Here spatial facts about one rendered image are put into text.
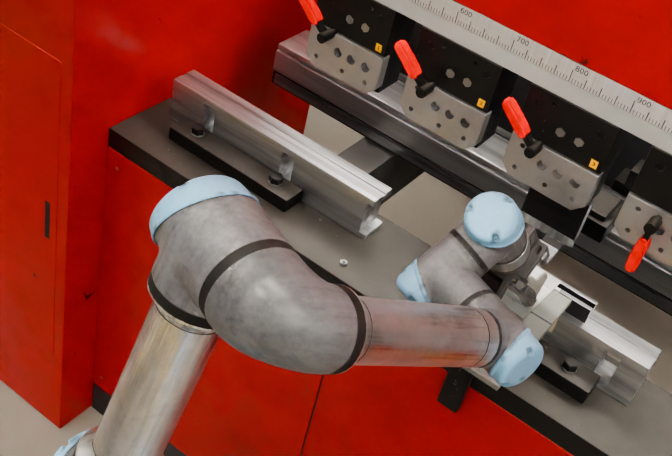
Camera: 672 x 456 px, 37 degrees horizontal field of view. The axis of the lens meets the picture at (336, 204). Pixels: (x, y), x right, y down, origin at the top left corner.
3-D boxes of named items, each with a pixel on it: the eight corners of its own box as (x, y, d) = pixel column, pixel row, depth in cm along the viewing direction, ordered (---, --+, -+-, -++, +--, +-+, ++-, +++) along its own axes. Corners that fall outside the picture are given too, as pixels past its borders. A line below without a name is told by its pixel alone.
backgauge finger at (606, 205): (505, 247, 175) (514, 226, 172) (567, 187, 193) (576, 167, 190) (565, 282, 171) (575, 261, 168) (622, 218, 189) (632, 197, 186)
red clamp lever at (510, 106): (506, 99, 148) (536, 156, 149) (518, 90, 151) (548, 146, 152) (497, 103, 149) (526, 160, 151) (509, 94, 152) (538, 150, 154)
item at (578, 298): (483, 261, 173) (488, 249, 171) (491, 253, 175) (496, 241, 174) (584, 323, 166) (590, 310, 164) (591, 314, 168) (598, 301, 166)
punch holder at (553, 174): (498, 169, 159) (530, 83, 149) (521, 149, 165) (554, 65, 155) (580, 216, 154) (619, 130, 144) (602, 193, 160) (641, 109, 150)
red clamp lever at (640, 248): (620, 270, 149) (645, 222, 143) (630, 258, 152) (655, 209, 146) (631, 276, 149) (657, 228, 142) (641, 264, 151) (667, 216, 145)
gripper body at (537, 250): (552, 258, 155) (546, 234, 144) (520, 302, 154) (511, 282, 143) (511, 231, 158) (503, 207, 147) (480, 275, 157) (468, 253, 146)
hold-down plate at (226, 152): (168, 138, 199) (169, 126, 197) (186, 128, 202) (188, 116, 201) (284, 213, 188) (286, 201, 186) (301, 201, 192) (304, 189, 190)
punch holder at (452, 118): (396, 112, 167) (421, 26, 156) (423, 95, 173) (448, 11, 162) (472, 154, 161) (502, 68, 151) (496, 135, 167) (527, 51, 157)
